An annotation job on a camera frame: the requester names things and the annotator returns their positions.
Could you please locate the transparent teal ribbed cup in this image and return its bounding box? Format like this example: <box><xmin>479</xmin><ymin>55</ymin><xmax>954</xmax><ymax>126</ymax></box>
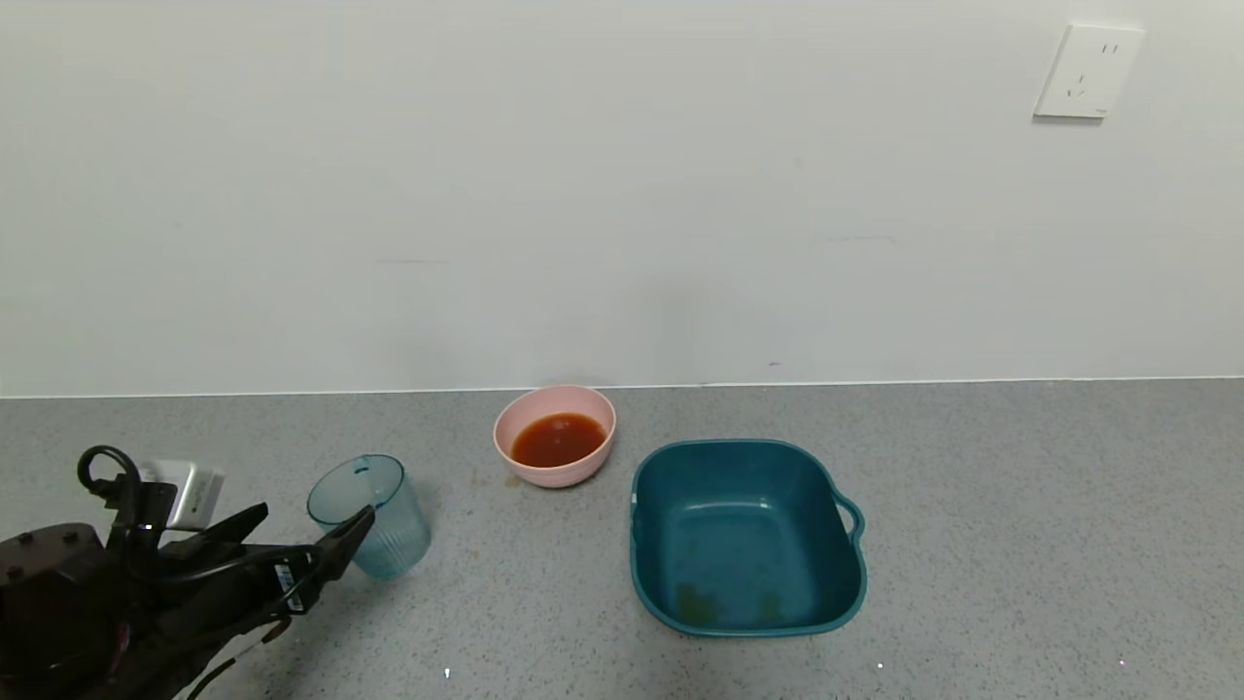
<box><xmin>307</xmin><ymin>454</ymin><xmax>432</xmax><ymax>581</ymax></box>

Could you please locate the thin black camera cable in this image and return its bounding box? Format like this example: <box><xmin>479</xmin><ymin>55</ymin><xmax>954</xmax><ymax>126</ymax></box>
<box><xmin>78</xmin><ymin>445</ymin><xmax>149</xmax><ymax>531</ymax></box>

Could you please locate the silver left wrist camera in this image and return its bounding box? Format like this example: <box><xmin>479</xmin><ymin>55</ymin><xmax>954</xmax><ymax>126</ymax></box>
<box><xmin>139</xmin><ymin>460</ymin><xmax>226</xmax><ymax>532</ymax></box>

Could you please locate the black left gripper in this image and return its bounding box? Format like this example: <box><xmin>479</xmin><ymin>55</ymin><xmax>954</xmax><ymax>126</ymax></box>
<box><xmin>154</xmin><ymin>501</ymin><xmax>376</xmax><ymax>653</ymax></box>

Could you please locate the white wall socket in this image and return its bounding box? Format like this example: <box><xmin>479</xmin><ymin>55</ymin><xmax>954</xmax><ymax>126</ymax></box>
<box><xmin>1033</xmin><ymin>24</ymin><xmax>1146</xmax><ymax>120</ymax></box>

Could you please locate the teal plastic basin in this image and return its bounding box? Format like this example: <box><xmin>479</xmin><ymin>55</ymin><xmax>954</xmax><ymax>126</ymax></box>
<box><xmin>630</xmin><ymin>438</ymin><xmax>867</xmax><ymax>639</ymax></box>

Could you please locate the pink bowl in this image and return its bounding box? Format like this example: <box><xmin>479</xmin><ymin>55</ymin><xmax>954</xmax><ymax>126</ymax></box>
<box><xmin>493</xmin><ymin>384</ymin><xmax>617</xmax><ymax>488</ymax></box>

